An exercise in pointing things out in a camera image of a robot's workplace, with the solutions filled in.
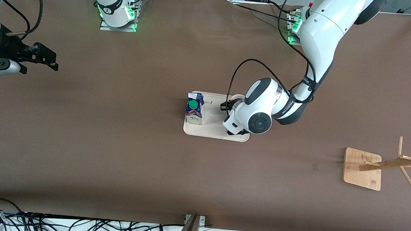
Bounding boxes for blue white milk carton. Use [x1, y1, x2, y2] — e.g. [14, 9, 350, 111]
[185, 91, 207, 126]

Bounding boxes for beige rabbit print tray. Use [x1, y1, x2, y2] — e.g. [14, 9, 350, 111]
[182, 90, 253, 143]

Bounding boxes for wooden cup stand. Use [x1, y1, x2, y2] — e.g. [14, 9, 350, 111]
[342, 133, 411, 193]

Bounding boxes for brown table cover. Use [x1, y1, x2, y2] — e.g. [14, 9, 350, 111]
[0, 0, 411, 231]

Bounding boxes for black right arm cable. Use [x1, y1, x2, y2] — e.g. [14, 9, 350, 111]
[0, 0, 32, 39]
[5, 0, 44, 38]

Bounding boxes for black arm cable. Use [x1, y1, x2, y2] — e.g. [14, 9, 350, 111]
[5, 0, 44, 38]
[224, 0, 322, 112]
[0, 0, 32, 39]

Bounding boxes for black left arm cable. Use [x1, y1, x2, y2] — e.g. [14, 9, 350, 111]
[224, 0, 322, 112]

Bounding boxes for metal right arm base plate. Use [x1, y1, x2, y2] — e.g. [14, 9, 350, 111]
[100, 2, 139, 33]

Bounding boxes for long black table cable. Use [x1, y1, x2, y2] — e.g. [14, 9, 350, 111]
[233, 3, 300, 24]

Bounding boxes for short black table cable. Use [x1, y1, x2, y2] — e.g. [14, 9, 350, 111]
[267, 1, 295, 15]

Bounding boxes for small metal bracket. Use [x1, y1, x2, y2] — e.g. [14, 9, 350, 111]
[184, 214, 206, 226]

